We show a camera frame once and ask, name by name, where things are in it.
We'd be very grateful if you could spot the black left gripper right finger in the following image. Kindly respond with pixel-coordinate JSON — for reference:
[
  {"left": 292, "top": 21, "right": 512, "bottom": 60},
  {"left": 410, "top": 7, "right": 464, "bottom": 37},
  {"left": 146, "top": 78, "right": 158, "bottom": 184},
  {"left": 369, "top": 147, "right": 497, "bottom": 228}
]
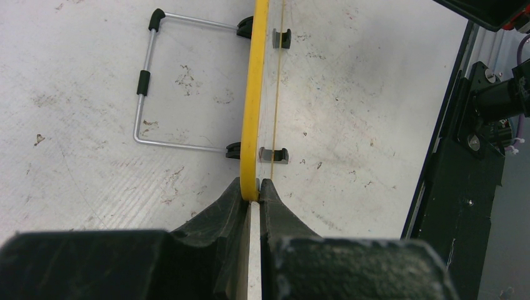
[{"left": 259, "top": 179, "right": 458, "bottom": 299}]

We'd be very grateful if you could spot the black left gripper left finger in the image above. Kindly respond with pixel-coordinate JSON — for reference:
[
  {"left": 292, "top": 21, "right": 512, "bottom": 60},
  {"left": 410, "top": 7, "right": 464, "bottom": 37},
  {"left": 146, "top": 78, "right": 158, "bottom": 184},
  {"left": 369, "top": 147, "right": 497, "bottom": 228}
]
[{"left": 1, "top": 178, "right": 249, "bottom": 299}]

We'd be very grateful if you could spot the yellow framed whiteboard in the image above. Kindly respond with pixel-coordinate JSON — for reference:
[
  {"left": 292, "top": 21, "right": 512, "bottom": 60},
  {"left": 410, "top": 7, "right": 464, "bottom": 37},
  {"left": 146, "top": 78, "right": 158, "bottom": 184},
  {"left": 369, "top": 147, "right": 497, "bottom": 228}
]
[{"left": 239, "top": 1, "right": 286, "bottom": 299}]

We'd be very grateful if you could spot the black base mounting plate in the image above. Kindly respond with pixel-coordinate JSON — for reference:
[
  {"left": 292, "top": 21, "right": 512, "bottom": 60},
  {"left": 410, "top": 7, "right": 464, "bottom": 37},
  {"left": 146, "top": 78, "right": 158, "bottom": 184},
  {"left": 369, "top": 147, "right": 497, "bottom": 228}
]
[{"left": 401, "top": 21, "right": 530, "bottom": 300}]

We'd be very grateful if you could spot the aluminium front frame rail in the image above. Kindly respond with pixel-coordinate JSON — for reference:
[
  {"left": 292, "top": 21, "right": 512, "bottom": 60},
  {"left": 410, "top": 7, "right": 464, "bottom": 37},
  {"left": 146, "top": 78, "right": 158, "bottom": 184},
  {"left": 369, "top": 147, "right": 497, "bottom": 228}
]
[{"left": 466, "top": 27, "right": 526, "bottom": 79}]

